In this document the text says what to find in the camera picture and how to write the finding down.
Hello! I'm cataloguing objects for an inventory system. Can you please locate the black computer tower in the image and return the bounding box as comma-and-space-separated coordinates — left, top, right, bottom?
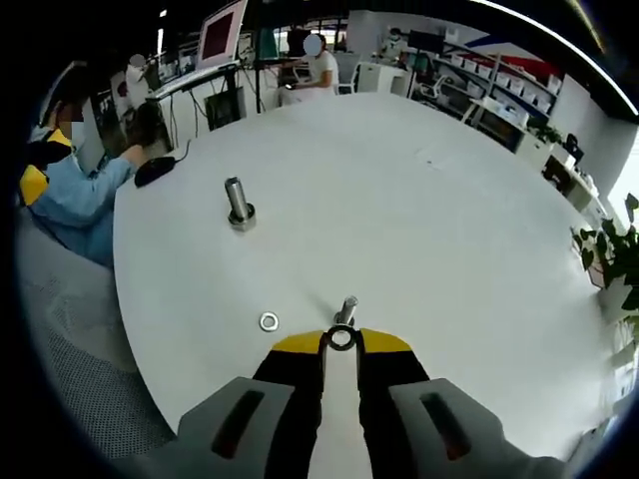
204, 87, 247, 133

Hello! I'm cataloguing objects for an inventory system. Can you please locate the white office desk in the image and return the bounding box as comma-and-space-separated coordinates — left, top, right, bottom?
461, 97, 530, 151

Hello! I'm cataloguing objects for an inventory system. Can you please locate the large potted green plant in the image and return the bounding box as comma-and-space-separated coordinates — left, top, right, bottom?
570, 192, 639, 320

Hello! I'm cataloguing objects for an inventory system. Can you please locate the grey mesh office chair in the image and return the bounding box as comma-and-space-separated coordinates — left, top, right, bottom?
17, 219, 179, 463

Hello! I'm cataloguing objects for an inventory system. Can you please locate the dark computer screen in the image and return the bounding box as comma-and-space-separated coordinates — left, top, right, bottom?
92, 94, 169, 157

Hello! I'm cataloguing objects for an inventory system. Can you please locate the small green desk plant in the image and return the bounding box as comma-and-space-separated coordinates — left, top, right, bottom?
527, 119, 564, 147

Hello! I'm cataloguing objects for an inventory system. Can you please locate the black computer mouse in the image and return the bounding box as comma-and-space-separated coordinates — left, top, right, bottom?
133, 156, 178, 189

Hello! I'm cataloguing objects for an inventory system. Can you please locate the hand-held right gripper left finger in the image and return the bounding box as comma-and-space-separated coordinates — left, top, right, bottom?
177, 328, 328, 479

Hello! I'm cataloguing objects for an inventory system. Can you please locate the small black monitor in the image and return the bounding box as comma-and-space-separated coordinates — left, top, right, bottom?
407, 28, 446, 52

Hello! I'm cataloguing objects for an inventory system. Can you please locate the white office chair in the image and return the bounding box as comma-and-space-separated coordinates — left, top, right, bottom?
414, 74, 451, 104

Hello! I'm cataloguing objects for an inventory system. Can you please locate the thick steel threaded stud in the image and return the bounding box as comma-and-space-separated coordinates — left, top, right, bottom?
223, 177, 260, 233

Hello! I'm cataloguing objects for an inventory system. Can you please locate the white cabinet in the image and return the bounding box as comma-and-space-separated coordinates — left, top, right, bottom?
356, 62, 409, 97

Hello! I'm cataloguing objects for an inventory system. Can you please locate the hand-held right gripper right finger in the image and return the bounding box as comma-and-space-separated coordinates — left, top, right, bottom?
354, 327, 568, 479

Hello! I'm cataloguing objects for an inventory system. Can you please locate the white standing desk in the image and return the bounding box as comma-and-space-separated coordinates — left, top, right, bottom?
145, 58, 242, 151

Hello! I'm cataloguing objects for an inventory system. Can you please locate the shelf with white bins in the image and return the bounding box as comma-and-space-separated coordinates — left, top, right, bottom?
433, 29, 568, 119

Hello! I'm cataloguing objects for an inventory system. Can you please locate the slim steel threaded stud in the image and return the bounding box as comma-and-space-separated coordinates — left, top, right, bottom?
333, 294, 359, 330

